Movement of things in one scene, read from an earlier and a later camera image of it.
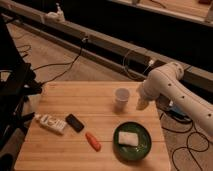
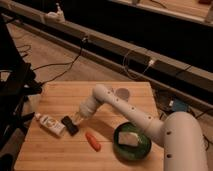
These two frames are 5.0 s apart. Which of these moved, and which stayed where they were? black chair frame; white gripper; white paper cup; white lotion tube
Moved: white gripper
Stayed: white paper cup; white lotion tube; black chair frame
